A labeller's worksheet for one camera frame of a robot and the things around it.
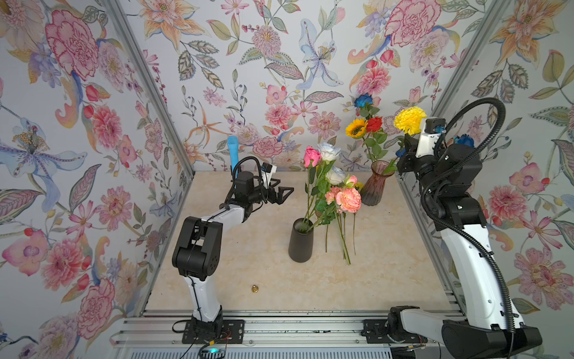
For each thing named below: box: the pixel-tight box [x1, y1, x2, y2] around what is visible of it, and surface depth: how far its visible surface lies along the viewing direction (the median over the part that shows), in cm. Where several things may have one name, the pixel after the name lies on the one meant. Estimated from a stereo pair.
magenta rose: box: [303, 145, 323, 169], surface depth 64 cm
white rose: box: [317, 142, 341, 162], surface depth 65 cm
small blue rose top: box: [354, 92, 374, 107], surface depth 91 cm
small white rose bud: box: [325, 166, 347, 187], surface depth 68 cm
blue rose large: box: [454, 133, 476, 149], surface depth 71 cm
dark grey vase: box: [288, 217, 315, 264], surface depth 86 cm
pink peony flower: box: [335, 187, 362, 214], surface depth 59 cm
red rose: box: [366, 116, 383, 133], surface depth 87 cm
